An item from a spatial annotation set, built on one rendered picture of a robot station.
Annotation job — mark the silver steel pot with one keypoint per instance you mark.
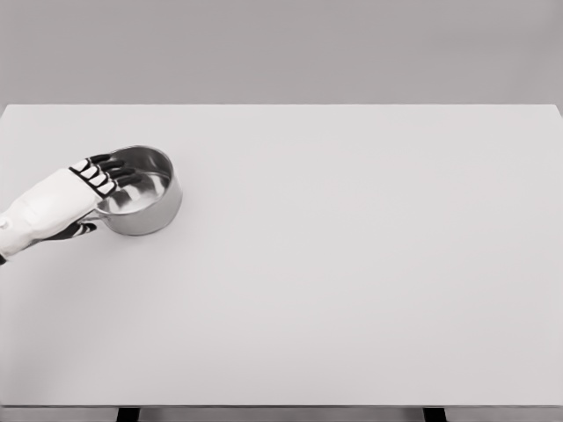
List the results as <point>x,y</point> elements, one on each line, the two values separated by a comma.
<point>149,193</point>

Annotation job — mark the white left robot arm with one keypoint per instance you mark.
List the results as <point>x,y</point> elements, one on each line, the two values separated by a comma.
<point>13,228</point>

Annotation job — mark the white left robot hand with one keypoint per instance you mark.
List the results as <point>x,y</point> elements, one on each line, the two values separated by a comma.
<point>61,198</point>

